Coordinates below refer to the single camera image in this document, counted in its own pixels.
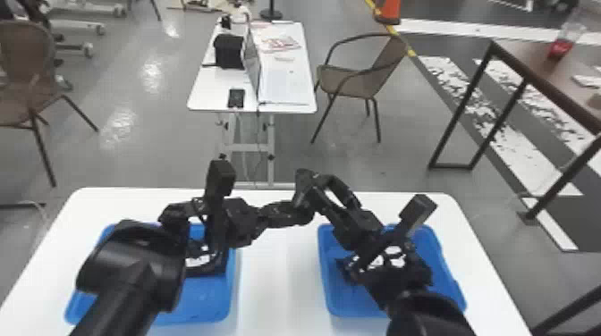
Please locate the black phone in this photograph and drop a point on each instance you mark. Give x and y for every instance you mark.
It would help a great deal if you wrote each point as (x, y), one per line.
(236, 98)

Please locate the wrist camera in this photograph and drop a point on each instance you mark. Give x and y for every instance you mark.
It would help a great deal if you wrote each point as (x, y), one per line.
(220, 178)
(418, 209)

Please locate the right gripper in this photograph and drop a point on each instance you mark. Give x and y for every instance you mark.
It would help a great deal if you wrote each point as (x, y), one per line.
(359, 231)

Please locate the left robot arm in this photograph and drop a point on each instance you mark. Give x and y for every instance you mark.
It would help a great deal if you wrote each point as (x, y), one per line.
(134, 277)

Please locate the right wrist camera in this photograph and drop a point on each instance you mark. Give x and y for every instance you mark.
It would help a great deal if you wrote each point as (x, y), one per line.
(418, 209)

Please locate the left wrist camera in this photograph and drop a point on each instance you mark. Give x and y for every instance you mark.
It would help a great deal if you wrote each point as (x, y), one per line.
(220, 178)

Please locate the black box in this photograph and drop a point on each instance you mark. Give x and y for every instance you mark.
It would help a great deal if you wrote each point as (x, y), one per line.
(228, 50)

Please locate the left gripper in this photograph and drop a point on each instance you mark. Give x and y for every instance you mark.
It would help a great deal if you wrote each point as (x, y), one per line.
(242, 221)

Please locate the dark side table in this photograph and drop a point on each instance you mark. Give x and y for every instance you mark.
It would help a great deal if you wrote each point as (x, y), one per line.
(554, 79)

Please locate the brown chair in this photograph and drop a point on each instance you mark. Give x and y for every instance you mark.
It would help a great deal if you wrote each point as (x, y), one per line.
(23, 61)
(361, 77)

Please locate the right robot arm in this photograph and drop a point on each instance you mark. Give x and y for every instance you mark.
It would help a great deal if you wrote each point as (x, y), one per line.
(422, 314)

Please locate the blue tray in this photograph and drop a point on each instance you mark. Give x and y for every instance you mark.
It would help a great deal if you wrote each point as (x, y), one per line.
(342, 291)
(206, 295)

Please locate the white side table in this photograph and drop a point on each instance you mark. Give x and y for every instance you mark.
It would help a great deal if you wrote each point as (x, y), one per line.
(286, 79)

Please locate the orange cone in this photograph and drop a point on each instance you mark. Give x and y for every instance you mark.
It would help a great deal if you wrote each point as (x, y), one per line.
(388, 11)

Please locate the red bottle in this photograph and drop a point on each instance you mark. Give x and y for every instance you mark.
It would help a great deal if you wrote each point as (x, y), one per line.
(560, 48)

